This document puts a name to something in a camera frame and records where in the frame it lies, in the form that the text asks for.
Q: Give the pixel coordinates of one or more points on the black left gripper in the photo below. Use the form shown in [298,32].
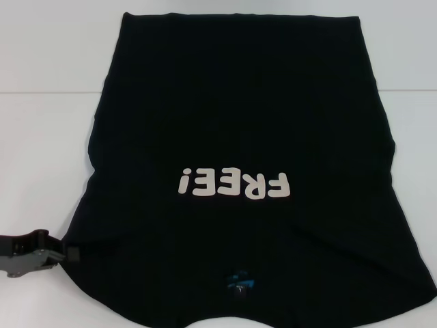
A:
[27,253]

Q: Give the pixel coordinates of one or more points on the black shirt with FREE print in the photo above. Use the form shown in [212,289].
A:
[239,119]

